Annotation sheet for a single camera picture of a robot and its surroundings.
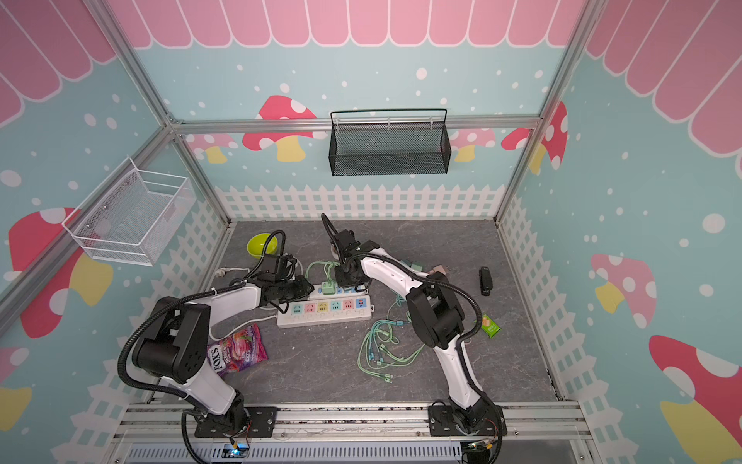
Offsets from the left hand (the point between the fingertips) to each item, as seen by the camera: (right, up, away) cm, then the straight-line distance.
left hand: (311, 292), depth 95 cm
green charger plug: (+6, +2, -2) cm, 7 cm away
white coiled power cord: (-35, +5, +7) cm, 36 cm away
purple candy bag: (-17, -15, -12) cm, 26 cm away
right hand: (+12, +4, -1) cm, 12 cm away
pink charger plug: (+44, +7, +8) cm, 45 cm away
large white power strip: (+5, -5, -3) cm, 8 cm away
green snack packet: (+57, -10, -6) cm, 58 cm away
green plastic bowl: (-24, +17, +14) cm, 33 cm away
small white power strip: (+2, 0, +1) cm, 2 cm away
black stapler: (+59, +4, +2) cm, 59 cm away
